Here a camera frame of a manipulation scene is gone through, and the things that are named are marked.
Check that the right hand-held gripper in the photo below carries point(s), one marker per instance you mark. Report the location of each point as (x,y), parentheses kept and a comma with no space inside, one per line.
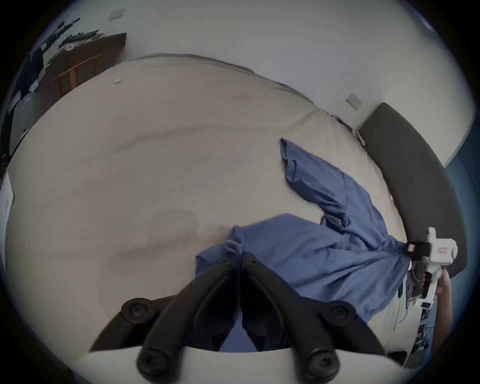
(438,255)

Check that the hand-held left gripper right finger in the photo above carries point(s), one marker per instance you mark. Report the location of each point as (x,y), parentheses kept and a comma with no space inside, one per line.
(285,300)

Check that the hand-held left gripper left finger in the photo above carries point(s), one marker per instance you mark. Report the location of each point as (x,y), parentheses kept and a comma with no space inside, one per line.
(187,300)

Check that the blue shirt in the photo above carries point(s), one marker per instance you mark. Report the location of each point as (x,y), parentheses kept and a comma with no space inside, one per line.
(318,255)

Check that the person's right forearm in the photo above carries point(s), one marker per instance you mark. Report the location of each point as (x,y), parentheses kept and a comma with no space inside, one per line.
(443,318)

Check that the person's right hand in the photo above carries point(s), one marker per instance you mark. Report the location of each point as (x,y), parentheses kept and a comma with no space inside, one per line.
(444,283)

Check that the dark grey padded headboard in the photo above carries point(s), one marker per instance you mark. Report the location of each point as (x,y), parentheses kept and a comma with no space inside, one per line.
(416,172)

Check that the bed with beige sheet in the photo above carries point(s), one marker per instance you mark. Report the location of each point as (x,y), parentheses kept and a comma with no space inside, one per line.
(150,168)

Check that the dark wooden table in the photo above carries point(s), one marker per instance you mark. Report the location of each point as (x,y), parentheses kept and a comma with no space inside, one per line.
(90,52)

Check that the white wall socket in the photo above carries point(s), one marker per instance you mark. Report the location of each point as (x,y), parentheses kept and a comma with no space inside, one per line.
(353,100)

